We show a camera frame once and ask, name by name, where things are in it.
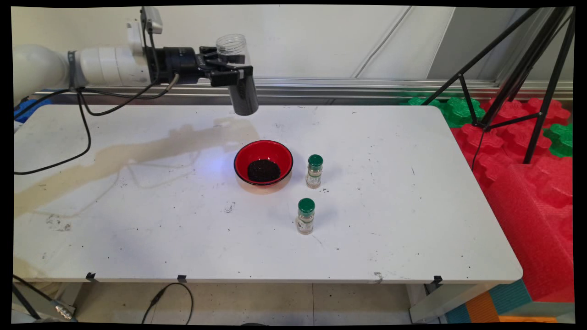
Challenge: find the green foam puzzle piece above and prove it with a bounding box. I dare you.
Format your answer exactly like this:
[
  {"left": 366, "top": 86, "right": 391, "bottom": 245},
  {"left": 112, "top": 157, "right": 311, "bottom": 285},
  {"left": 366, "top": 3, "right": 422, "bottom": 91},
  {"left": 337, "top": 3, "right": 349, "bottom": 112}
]
[
  {"left": 441, "top": 97, "right": 486, "bottom": 128},
  {"left": 543, "top": 123, "right": 574, "bottom": 158},
  {"left": 400, "top": 96, "right": 444, "bottom": 110}
]

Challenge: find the clear jar with black granules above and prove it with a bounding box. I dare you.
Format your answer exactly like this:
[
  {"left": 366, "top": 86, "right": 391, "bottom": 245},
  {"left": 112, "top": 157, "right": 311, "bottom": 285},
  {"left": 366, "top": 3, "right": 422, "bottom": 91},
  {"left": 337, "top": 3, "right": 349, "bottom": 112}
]
[{"left": 216, "top": 34, "right": 260, "bottom": 116}]

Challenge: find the black tripod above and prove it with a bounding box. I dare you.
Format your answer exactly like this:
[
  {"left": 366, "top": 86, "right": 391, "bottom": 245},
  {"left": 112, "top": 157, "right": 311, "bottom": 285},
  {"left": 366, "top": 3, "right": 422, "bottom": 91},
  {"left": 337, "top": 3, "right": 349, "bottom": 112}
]
[{"left": 421, "top": 6, "right": 576, "bottom": 165}]

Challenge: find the orange foam tile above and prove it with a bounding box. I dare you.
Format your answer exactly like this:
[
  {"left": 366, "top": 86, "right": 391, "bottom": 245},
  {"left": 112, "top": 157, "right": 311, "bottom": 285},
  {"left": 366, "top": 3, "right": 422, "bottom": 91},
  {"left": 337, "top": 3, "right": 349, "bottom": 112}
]
[{"left": 465, "top": 291, "right": 500, "bottom": 324}]

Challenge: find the green-capped spice bottle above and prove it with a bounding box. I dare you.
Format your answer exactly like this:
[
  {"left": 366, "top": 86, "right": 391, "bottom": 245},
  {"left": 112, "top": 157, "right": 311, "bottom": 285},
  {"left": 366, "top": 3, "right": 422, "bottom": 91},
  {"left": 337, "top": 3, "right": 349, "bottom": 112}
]
[
  {"left": 296, "top": 198, "right": 316, "bottom": 235},
  {"left": 306, "top": 154, "right": 324, "bottom": 189}
]

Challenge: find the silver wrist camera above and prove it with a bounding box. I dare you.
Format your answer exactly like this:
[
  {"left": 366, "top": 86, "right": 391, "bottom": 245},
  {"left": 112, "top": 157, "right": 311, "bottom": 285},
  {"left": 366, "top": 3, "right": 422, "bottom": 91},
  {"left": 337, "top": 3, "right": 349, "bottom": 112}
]
[{"left": 140, "top": 6, "right": 163, "bottom": 35}]

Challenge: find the blue foam piece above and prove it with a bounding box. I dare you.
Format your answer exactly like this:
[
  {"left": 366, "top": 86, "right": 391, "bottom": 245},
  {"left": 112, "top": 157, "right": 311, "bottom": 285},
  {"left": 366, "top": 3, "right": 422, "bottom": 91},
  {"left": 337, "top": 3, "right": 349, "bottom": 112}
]
[{"left": 14, "top": 99, "right": 51, "bottom": 123}]

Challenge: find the white wall cable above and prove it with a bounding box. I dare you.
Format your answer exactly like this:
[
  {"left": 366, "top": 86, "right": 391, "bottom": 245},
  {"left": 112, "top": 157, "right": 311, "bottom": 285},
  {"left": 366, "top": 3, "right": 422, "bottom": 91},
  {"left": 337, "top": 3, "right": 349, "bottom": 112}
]
[{"left": 352, "top": 6, "right": 413, "bottom": 78}]

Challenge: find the teal foam tile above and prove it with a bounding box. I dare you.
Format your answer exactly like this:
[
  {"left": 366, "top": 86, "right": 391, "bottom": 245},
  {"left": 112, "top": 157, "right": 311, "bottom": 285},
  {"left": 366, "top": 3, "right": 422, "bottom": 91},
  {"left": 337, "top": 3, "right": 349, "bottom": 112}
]
[{"left": 488, "top": 280, "right": 532, "bottom": 317}]

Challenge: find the grey table leg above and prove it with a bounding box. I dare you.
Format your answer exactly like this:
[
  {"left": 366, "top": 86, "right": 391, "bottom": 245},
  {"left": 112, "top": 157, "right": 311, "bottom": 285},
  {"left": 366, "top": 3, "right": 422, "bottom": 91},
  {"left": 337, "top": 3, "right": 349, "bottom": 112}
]
[
  {"left": 410, "top": 282, "right": 487, "bottom": 324},
  {"left": 13, "top": 282, "right": 76, "bottom": 321}
]

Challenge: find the red bowl with black rim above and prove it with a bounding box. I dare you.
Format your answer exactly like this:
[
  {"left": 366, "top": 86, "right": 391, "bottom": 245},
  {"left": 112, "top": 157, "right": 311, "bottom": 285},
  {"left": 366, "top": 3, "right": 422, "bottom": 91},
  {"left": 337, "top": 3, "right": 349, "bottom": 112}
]
[{"left": 234, "top": 140, "right": 294, "bottom": 187}]

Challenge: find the black camera cable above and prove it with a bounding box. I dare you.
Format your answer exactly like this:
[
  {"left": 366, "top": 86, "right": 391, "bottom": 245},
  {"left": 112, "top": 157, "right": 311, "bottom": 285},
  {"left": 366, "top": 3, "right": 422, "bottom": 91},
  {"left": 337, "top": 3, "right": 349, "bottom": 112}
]
[{"left": 14, "top": 21, "right": 161, "bottom": 176}]

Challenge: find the black cable strap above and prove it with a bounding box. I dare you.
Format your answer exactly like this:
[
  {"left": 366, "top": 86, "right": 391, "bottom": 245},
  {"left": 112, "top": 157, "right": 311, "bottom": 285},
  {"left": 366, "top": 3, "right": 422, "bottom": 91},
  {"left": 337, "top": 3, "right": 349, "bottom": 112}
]
[{"left": 67, "top": 50, "right": 79, "bottom": 88}]

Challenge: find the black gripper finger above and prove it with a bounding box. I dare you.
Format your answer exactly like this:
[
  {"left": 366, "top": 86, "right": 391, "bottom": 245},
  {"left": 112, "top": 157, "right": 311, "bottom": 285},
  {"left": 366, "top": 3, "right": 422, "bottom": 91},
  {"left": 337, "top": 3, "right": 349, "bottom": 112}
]
[
  {"left": 204, "top": 65, "right": 254, "bottom": 88},
  {"left": 199, "top": 46, "right": 246, "bottom": 65}
]

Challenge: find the black cable with metal connector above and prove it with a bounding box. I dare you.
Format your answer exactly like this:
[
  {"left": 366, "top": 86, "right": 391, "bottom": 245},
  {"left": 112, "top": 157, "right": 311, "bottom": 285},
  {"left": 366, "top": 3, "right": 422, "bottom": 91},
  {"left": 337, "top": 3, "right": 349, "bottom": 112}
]
[{"left": 13, "top": 274, "right": 76, "bottom": 321}]

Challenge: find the black floor cable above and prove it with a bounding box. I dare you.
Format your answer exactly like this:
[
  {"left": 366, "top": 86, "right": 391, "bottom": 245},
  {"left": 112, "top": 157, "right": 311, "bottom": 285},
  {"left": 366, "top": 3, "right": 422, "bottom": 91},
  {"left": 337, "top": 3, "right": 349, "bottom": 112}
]
[{"left": 141, "top": 283, "right": 193, "bottom": 325}]

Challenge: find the red foam puzzle pile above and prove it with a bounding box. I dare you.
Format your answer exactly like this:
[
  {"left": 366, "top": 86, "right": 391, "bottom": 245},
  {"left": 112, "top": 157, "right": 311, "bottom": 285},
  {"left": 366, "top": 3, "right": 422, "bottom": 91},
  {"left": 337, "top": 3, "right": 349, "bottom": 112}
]
[{"left": 452, "top": 98, "right": 574, "bottom": 193}]

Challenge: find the aluminium rail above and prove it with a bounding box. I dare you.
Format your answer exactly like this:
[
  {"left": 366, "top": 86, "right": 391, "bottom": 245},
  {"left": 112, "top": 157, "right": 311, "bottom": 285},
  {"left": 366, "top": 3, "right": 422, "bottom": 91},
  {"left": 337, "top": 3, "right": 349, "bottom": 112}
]
[{"left": 32, "top": 77, "right": 574, "bottom": 105}]

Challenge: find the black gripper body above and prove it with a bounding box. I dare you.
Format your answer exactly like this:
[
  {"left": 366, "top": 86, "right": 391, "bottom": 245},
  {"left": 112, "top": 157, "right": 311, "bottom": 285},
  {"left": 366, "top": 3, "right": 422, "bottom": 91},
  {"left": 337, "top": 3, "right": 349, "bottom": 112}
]
[{"left": 148, "top": 46, "right": 216, "bottom": 86}]

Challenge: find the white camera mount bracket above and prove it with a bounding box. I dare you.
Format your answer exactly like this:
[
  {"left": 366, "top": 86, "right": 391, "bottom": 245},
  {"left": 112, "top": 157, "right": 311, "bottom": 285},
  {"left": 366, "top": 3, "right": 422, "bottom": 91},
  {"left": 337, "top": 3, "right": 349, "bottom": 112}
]
[{"left": 126, "top": 21, "right": 148, "bottom": 58}]

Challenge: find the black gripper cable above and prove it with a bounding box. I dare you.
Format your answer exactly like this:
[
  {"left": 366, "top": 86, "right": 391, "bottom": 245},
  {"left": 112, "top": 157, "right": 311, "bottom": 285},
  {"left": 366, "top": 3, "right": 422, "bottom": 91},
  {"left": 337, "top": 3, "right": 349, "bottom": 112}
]
[{"left": 14, "top": 73, "right": 180, "bottom": 117}]

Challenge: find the black granules pile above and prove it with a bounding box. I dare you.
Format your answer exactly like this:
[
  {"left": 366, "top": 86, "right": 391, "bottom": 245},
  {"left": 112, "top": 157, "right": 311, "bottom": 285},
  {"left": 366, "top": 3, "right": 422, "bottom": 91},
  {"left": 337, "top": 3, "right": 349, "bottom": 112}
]
[{"left": 247, "top": 159, "right": 281, "bottom": 183}]

